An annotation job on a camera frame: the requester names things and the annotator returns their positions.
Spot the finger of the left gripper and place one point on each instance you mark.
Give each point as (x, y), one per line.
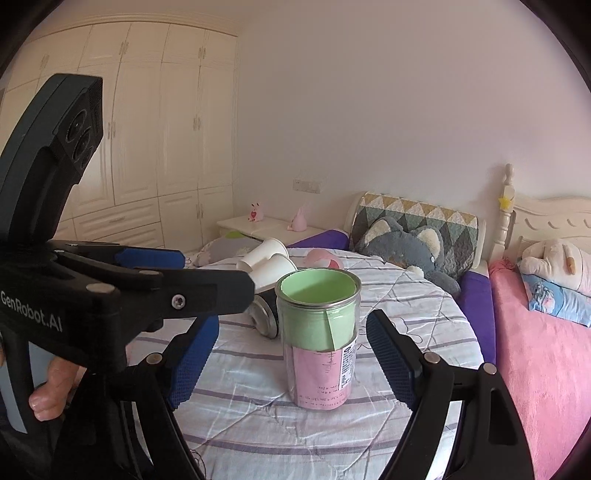
(138, 256)
(194, 290)

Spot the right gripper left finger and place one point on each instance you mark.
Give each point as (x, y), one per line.
(164, 380)

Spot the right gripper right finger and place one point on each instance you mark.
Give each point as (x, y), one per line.
(424, 386)

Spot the green and pink clear jar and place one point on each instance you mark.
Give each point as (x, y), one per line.
(319, 312)

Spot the white paper cup rear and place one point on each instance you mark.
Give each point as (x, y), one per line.
(261, 254)

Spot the white paper cup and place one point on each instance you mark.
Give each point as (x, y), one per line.
(261, 254)
(267, 273)

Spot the white paper cup front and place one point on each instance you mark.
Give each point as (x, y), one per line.
(267, 273)

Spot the pink plastic cup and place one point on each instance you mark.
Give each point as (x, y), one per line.
(321, 258)

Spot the person's left hand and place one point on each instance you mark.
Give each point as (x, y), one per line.
(49, 400)

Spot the cream built-in wardrobe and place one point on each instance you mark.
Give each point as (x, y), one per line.
(162, 175)

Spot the grey striped white quilt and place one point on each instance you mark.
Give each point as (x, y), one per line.
(264, 410)

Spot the grey flower cushion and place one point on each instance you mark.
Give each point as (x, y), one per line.
(230, 245)

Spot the purple bed bumper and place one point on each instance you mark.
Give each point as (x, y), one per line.
(475, 300)

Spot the blue and black can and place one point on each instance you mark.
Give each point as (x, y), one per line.
(263, 312)

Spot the pink fleece blanket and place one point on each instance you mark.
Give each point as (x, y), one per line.
(545, 362)

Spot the cream bedside table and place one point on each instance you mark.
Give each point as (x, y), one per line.
(268, 228)

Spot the small pink heart figurine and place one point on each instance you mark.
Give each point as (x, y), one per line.
(257, 213)

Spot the grey cat plush toy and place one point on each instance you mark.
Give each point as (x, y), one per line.
(421, 251)

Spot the blue cartoon pillow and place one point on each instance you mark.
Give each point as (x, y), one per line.
(549, 298)

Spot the triangle patterned quilted pillow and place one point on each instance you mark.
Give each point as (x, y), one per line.
(463, 233)

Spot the pink rabbit figurine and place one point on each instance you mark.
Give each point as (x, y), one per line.
(299, 223)

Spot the white and pink plush dog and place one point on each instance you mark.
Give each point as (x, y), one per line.
(560, 262)

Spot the cream wooden bed headboard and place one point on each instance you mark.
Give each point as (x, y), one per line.
(525, 220)

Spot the white wall socket panel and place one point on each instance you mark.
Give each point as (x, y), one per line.
(307, 186)

